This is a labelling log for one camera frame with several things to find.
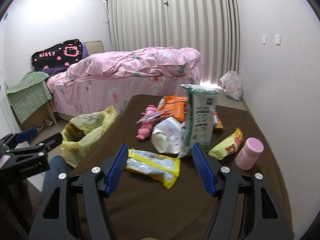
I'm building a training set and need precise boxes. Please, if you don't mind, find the pink bed with sheet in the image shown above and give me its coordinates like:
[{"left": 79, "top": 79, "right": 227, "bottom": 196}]
[{"left": 47, "top": 62, "right": 203, "bottom": 116}]

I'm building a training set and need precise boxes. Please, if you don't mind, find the white plastic bag on floor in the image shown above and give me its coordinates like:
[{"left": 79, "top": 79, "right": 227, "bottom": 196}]
[{"left": 220, "top": 71, "right": 242, "bottom": 101}]

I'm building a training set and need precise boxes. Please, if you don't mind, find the wooden bedside table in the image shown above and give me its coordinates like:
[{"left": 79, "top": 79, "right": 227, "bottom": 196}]
[{"left": 18, "top": 102, "right": 57, "bottom": 131}]

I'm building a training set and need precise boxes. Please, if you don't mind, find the blue jeans leg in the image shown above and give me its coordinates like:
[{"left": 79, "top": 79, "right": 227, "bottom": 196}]
[{"left": 41, "top": 155, "right": 74, "bottom": 201}]

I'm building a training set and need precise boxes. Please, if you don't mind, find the pink floral duvet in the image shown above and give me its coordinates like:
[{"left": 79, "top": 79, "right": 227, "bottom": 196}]
[{"left": 63, "top": 47, "right": 204, "bottom": 86}]

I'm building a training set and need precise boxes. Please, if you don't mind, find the yellow white snack wrapper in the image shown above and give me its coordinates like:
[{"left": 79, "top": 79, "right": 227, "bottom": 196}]
[{"left": 125, "top": 148, "right": 181, "bottom": 189}]

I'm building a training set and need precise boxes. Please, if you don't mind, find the green checked cloth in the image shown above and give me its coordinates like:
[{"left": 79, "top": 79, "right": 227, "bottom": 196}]
[{"left": 5, "top": 71, "right": 52, "bottom": 124}]

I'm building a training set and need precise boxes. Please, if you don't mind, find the pink long snack wrapper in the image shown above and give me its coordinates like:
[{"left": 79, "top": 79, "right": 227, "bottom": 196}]
[{"left": 136, "top": 110, "right": 168, "bottom": 124}]

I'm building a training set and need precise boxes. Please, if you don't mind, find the pink cylindrical cup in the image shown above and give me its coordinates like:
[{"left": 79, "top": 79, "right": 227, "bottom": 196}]
[{"left": 235, "top": 137, "right": 264, "bottom": 171}]

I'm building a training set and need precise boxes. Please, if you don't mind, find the striped beige curtain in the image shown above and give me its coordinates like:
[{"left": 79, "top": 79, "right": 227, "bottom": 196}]
[{"left": 107, "top": 0, "right": 240, "bottom": 83}]

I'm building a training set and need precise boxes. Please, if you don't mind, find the white wall switch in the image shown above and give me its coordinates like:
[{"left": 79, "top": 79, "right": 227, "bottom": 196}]
[
  {"left": 262, "top": 35, "right": 266, "bottom": 45},
  {"left": 275, "top": 34, "right": 281, "bottom": 46}
]

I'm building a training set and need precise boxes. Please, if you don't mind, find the white wall switch right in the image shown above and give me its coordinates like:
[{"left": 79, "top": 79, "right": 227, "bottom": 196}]
[{"left": 275, "top": 34, "right": 281, "bottom": 46}]

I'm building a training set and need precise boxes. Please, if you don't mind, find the pink toy figure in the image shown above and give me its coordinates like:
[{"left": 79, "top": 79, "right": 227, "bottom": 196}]
[{"left": 136, "top": 105, "right": 157, "bottom": 140}]

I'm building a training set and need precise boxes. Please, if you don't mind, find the orange plastic bag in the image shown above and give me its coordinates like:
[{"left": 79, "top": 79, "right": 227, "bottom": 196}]
[{"left": 158, "top": 95, "right": 187, "bottom": 122}]

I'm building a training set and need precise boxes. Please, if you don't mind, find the yellow plastic trash bag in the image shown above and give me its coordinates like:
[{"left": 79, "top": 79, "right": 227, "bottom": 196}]
[{"left": 61, "top": 106, "right": 118, "bottom": 167}]

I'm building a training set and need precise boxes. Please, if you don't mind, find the yellow red snack bag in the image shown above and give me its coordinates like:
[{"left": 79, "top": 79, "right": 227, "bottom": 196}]
[{"left": 208, "top": 127, "right": 244, "bottom": 160}]

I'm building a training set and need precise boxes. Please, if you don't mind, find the green white tall package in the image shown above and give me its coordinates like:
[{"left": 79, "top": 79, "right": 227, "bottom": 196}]
[{"left": 177, "top": 84, "right": 220, "bottom": 158}]

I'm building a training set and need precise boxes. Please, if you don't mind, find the white wall switch left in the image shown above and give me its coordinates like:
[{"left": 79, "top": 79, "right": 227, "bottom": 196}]
[{"left": 262, "top": 35, "right": 266, "bottom": 45}]

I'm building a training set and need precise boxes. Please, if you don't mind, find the beige headboard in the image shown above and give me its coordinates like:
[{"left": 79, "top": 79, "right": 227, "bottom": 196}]
[{"left": 85, "top": 41, "right": 105, "bottom": 55}]

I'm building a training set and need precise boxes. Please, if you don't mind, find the white plastic jug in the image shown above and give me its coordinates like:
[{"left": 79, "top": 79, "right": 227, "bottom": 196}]
[{"left": 151, "top": 116, "right": 183, "bottom": 154}]

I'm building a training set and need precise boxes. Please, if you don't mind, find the small red snack packet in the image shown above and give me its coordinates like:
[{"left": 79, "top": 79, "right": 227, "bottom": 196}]
[{"left": 213, "top": 112, "right": 225, "bottom": 130}]

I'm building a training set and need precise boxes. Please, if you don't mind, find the black hello kitty pillow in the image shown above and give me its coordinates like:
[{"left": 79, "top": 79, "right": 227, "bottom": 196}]
[{"left": 31, "top": 39, "right": 83, "bottom": 70}]

